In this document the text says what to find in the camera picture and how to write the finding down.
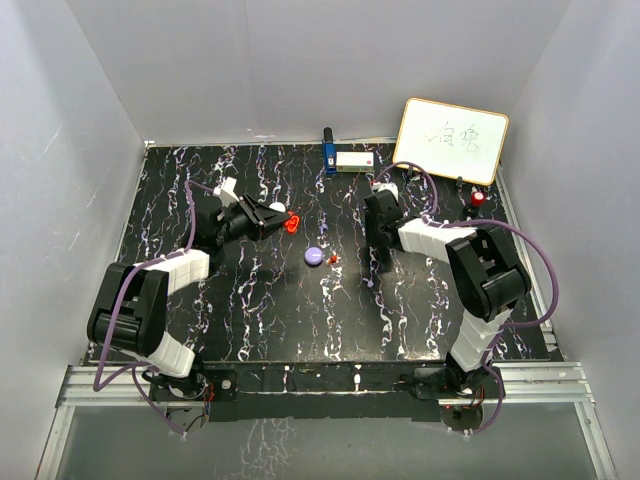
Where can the red earbud charging case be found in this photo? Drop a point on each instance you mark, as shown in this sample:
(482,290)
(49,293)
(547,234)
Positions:
(292,223)

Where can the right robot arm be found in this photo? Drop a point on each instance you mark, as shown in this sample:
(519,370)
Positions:
(488,275)

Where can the purple earbud charging case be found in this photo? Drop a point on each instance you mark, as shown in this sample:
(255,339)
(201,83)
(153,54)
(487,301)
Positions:
(313,256)

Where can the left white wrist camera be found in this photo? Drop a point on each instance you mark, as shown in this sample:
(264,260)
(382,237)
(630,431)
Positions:
(225,192)

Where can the white whiteboard with wooden frame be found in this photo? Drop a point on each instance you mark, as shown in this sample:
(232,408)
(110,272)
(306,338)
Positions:
(451,141)

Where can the red emergency stop button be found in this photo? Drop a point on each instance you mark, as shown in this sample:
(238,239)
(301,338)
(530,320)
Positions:
(474,204)

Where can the white earbud charging case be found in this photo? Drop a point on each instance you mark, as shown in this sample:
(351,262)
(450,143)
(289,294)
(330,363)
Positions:
(278,206)

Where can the white pink cardboard box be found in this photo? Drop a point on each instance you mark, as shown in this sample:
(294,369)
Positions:
(355,162)

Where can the black front base bar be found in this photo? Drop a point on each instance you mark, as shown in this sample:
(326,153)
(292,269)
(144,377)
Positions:
(333,390)

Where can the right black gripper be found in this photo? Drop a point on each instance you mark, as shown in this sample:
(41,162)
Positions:
(374,240)

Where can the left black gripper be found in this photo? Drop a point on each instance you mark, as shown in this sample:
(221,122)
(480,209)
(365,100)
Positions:
(256,215)

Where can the blue black device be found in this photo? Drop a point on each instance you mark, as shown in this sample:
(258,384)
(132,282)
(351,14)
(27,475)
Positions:
(329,151)

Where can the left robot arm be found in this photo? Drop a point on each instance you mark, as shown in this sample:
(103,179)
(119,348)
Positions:
(130,310)

